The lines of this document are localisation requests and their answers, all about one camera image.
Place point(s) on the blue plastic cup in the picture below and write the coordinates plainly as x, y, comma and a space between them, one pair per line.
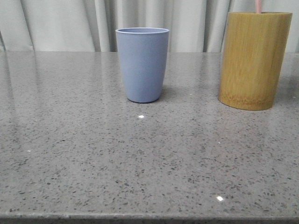
143, 55

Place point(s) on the bamboo wooden cup holder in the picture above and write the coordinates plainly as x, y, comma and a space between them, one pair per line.
252, 58

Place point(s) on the grey white curtain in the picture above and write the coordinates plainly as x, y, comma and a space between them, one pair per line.
90, 25

